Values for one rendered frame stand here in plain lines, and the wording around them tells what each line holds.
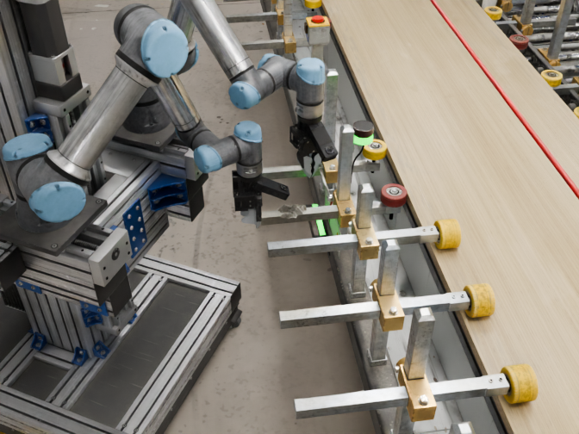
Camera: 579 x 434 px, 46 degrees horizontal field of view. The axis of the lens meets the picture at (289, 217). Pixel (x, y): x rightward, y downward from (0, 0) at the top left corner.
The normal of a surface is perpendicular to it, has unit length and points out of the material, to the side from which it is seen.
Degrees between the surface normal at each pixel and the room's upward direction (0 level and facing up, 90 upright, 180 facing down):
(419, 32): 0
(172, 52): 85
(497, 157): 0
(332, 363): 0
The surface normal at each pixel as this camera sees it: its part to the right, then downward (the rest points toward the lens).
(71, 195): 0.49, 0.62
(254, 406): 0.00, -0.77
